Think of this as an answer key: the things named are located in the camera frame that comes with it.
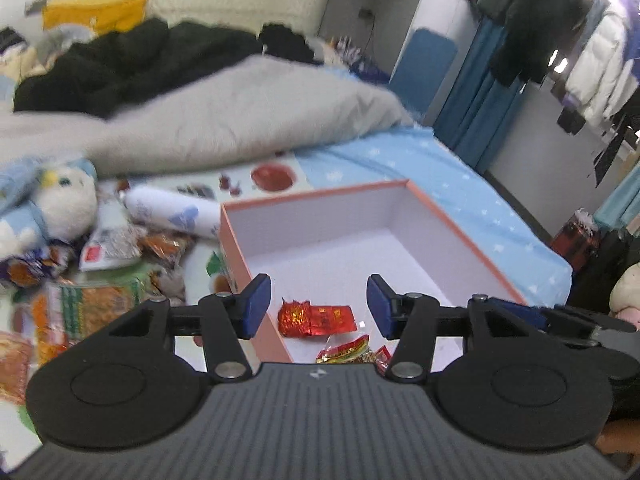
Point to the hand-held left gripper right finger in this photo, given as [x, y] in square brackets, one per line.
[378, 305]

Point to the red bag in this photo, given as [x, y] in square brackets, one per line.
[575, 240]

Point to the yellow pillow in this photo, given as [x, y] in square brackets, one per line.
[95, 10]

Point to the small black clothing pile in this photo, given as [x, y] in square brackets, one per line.
[290, 42]

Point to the teal curtain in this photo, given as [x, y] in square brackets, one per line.
[620, 205]

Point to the shiny red snack packet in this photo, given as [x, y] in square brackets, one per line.
[315, 319]

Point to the red and yellow snack packet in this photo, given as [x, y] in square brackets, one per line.
[345, 350]

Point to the grey and orange snack packet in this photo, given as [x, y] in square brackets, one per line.
[167, 285]

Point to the black hanging coat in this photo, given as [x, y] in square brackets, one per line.
[535, 15]

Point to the silver snack packet red label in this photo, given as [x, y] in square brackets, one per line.
[107, 250]

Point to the light blue bedsheet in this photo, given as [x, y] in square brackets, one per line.
[450, 185]

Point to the pink cardboard box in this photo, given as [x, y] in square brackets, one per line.
[320, 240]

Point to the small red snack packet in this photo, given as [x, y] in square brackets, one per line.
[384, 357]

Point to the person's right forearm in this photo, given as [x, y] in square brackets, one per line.
[620, 437]

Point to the white hanging jacket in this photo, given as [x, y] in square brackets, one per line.
[600, 65]

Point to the blue curtain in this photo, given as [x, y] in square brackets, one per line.
[475, 100]

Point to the blue chair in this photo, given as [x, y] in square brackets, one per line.
[422, 70]

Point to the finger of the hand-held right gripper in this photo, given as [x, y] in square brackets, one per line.
[520, 312]

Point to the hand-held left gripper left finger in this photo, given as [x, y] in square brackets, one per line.
[252, 305]

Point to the orange noodle snack packet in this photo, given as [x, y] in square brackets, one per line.
[90, 307]

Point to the white spray bottle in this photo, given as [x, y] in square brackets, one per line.
[170, 210]

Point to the blue and purple snack packet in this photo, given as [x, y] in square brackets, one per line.
[35, 267]

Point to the grey blanket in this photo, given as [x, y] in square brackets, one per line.
[240, 115]

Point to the orange candy packet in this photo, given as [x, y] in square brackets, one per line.
[165, 247]

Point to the white and blue plush toy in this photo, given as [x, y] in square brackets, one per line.
[60, 200]

